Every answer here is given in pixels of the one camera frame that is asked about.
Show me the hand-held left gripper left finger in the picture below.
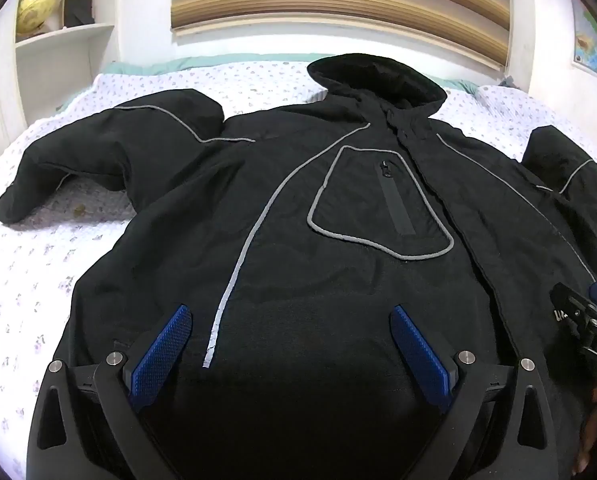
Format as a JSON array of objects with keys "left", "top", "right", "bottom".
[{"left": 26, "top": 304, "right": 194, "bottom": 480}]

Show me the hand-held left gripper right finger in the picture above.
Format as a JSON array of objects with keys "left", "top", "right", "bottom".
[{"left": 389, "top": 304, "right": 561, "bottom": 480}]

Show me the black hooded jacket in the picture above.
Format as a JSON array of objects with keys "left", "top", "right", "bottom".
[{"left": 0, "top": 52, "right": 597, "bottom": 480}]

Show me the person's right hand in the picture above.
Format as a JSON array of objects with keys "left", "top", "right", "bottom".
[{"left": 572, "top": 380, "right": 597, "bottom": 478}]

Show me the white floral bed sheet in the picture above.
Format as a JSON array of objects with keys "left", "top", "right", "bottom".
[{"left": 0, "top": 57, "right": 597, "bottom": 453}]

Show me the striped window blind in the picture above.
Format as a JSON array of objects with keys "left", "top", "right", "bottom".
[{"left": 171, "top": 0, "right": 511, "bottom": 68}]

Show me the yellow globe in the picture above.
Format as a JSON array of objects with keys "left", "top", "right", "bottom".
[{"left": 17, "top": 0, "right": 59, "bottom": 36}]

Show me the wall map poster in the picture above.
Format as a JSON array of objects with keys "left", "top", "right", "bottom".
[{"left": 573, "top": 0, "right": 597, "bottom": 86}]

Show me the white wall shelf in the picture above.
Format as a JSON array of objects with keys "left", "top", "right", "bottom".
[{"left": 0, "top": 0, "right": 122, "bottom": 126}]

